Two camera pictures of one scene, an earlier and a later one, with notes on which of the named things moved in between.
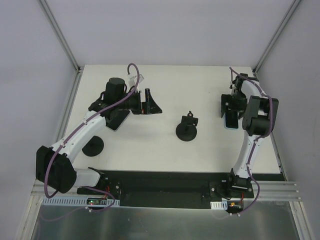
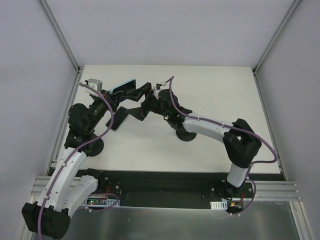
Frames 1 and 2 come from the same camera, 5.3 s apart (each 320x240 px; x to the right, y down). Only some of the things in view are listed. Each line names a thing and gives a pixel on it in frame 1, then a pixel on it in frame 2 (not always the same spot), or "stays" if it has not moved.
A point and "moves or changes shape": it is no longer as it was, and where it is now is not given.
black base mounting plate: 177,188 stays
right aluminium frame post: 269,46 stays
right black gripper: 230,105 -> 147,105
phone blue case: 231,120 moves or changes shape
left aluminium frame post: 62,37 stays
